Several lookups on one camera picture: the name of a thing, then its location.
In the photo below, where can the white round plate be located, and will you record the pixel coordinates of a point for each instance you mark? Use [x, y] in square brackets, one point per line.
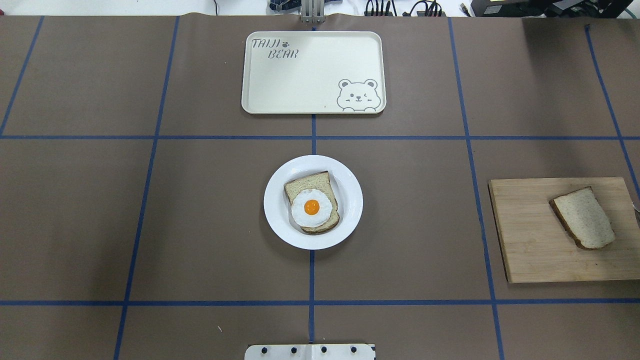
[347, 190]

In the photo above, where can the bottom bread slice with crust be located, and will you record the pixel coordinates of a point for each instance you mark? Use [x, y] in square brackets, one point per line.
[321, 182]

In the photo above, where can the cream bear serving tray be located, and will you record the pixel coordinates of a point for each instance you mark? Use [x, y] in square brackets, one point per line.
[313, 72]

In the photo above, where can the wooden cutting board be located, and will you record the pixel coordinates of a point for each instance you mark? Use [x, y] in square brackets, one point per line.
[535, 246]

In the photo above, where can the aluminium frame post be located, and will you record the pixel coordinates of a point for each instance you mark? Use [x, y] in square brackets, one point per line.
[312, 11]

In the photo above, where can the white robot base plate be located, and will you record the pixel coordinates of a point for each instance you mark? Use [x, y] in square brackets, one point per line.
[331, 351]

